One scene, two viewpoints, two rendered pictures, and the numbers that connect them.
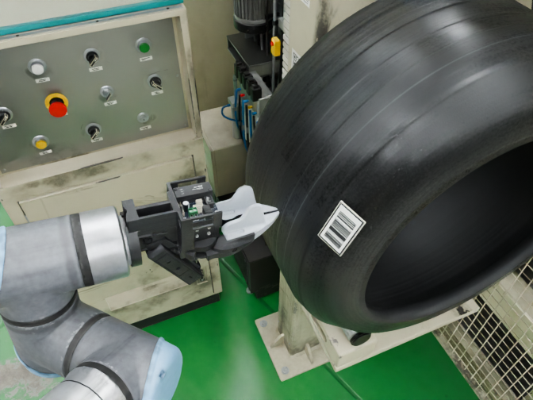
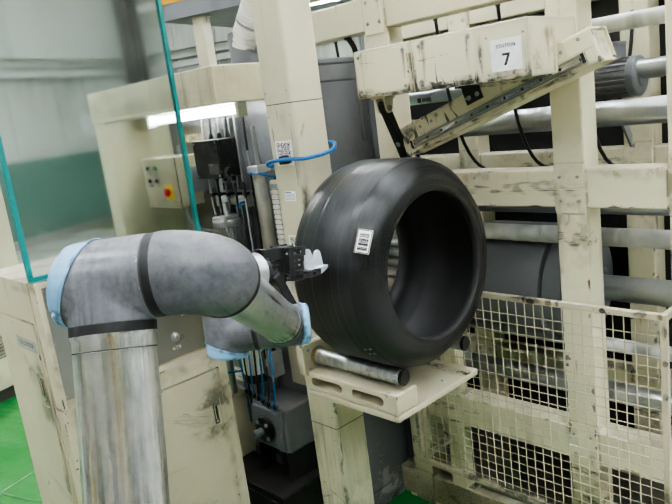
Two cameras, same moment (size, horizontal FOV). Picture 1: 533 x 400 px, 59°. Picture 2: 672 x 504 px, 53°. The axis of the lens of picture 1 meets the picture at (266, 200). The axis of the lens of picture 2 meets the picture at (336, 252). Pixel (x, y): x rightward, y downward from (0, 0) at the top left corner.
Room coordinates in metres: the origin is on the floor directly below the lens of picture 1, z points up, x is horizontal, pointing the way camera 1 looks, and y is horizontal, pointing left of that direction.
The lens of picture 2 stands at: (-1.12, 0.53, 1.63)
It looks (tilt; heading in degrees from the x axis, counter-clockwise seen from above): 12 degrees down; 340
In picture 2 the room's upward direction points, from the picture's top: 7 degrees counter-clockwise
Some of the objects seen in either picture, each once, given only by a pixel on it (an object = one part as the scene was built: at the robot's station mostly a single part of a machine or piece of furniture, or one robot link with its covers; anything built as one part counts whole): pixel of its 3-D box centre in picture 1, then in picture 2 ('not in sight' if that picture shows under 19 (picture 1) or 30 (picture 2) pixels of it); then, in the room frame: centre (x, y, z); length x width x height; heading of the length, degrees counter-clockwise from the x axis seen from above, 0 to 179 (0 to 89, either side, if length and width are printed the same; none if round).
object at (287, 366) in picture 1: (298, 336); not in sight; (0.86, -0.13, 0.02); 0.27 x 0.27 x 0.04; 23
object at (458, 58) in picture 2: not in sight; (458, 61); (0.63, -0.57, 1.71); 0.61 x 0.25 x 0.15; 23
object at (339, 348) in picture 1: (316, 284); (359, 386); (0.58, -0.11, 0.84); 0.36 x 0.09 x 0.06; 23
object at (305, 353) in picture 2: not in sight; (347, 339); (0.79, -0.18, 0.90); 0.40 x 0.03 x 0.10; 113
